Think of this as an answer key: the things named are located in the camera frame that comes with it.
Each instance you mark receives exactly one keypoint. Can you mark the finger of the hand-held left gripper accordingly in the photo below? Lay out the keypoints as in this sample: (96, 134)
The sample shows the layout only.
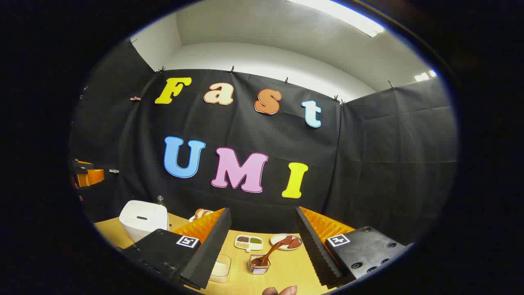
(92, 178)

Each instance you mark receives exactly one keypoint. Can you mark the white rice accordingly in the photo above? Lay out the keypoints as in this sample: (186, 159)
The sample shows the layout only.
(219, 271)

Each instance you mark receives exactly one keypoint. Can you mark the white toaster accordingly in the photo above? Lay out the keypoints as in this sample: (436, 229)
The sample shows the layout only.
(192, 218)

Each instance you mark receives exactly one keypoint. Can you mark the brown wooden spoon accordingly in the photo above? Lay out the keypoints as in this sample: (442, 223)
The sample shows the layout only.
(270, 252)

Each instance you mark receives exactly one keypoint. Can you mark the black backdrop cloth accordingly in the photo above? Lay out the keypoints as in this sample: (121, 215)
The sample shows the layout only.
(245, 123)

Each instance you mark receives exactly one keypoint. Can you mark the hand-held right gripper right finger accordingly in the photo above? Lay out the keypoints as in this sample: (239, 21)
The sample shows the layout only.
(315, 250)

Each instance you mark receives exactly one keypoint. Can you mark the white round plate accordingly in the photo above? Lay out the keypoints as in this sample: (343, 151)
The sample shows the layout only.
(277, 238)

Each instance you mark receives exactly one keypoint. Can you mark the small ceiling light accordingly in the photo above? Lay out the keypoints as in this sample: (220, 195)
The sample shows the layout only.
(425, 75)

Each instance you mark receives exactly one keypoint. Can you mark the clear plastic bottle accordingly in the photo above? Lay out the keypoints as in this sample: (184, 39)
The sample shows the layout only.
(161, 200)

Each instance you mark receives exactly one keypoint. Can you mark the white rice cooker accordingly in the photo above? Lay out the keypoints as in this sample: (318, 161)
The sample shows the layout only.
(141, 217)

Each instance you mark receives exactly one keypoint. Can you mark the white divided bean dish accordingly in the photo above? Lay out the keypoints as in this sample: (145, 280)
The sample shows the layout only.
(245, 246)

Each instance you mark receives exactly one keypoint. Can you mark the long ceiling light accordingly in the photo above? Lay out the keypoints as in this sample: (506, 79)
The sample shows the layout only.
(348, 17)

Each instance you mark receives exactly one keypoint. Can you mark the clear plastic box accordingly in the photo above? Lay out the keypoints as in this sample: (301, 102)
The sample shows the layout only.
(223, 258)

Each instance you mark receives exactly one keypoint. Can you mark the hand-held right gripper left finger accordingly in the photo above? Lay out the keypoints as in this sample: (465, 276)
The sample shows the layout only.
(211, 250)

